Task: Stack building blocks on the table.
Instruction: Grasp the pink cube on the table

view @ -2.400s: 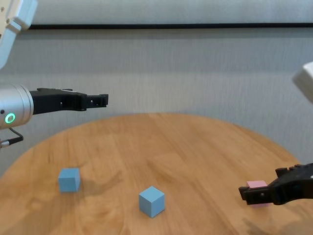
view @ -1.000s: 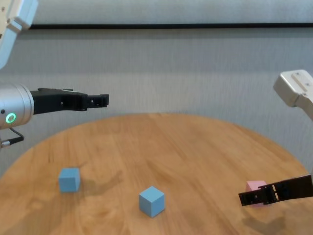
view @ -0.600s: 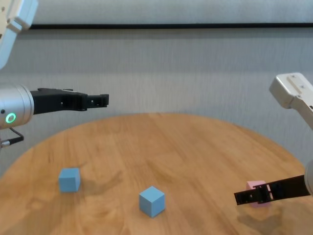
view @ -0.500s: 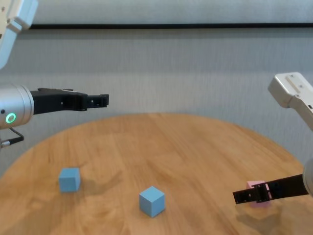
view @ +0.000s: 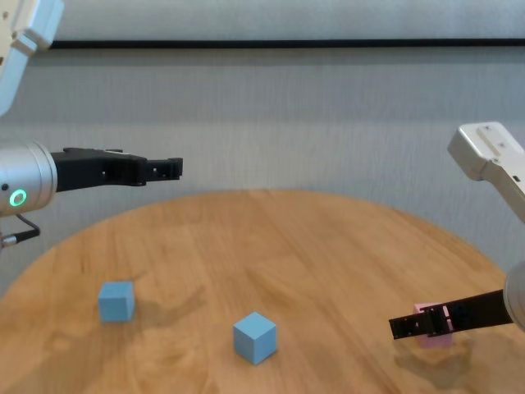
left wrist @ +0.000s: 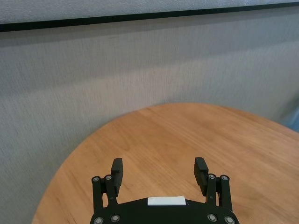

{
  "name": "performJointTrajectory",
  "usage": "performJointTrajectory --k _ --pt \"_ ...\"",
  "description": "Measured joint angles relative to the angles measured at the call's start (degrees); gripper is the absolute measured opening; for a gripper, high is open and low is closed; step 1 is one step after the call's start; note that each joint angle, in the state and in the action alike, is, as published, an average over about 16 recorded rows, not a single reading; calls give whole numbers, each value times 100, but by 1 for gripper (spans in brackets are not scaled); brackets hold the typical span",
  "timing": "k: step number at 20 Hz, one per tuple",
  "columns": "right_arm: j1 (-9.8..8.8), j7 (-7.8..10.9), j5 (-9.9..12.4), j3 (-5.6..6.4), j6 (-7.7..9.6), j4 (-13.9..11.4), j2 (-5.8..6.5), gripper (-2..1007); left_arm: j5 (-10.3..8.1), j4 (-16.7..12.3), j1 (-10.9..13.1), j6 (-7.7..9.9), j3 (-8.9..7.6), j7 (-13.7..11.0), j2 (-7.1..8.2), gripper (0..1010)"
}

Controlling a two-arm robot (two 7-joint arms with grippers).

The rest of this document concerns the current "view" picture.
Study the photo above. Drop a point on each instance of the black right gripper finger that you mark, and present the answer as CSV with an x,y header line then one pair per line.
x,y
414,326

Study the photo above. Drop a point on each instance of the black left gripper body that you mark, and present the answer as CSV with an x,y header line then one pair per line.
x,y
94,168

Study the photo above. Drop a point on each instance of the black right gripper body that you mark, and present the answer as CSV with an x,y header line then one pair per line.
x,y
477,314

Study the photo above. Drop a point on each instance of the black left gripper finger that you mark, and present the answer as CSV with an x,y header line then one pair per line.
x,y
166,169

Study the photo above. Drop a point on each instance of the pink cube block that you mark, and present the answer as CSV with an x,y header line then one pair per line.
x,y
436,341

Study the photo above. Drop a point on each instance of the blue cube block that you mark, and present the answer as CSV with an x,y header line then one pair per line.
x,y
117,301
254,338

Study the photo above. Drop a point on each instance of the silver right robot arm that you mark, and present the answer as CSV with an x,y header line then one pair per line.
x,y
517,297

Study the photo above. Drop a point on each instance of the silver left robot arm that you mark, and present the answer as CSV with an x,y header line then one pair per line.
x,y
24,180

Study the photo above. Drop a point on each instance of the black horizontal wall strip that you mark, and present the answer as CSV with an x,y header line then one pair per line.
x,y
287,43

